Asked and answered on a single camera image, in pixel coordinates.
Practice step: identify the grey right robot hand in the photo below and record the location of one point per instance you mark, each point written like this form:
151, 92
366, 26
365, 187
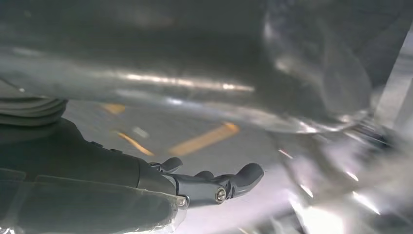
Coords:
80, 181

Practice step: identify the stainless steel workbench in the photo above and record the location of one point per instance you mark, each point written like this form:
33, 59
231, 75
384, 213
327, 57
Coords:
395, 87

